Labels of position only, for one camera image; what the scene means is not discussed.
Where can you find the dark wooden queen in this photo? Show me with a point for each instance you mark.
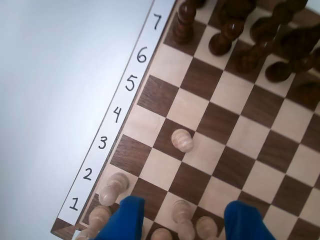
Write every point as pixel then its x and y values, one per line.
pixel 300 40

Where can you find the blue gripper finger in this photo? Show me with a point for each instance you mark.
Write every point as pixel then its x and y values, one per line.
pixel 125 222
pixel 242 225

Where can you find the dark wooden pawn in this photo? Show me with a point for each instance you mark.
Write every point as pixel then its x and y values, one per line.
pixel 250 60
pixel 222 42
pixel 183 27
pixel 280 70

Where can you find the dark wooden knight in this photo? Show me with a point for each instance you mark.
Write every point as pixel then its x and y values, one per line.
pixel 240 10

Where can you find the wooden chessboard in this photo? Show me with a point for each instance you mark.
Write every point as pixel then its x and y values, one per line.
pixel 200 82

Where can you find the white paper number strip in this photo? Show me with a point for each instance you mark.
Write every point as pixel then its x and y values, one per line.
pixel 120 100

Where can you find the light wooden bishop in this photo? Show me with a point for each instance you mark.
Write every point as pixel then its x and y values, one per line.
pixel 161 234

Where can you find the light wooden pawn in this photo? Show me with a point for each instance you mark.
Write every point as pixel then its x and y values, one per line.
pixel 183 217
pixel 115 187
pixel 206 226
pixel 182 141

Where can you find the light wooden rook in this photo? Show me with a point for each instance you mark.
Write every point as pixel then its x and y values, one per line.
pixel 97 220

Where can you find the dark wooden bishop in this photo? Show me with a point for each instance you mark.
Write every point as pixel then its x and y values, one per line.
pixel 275 17

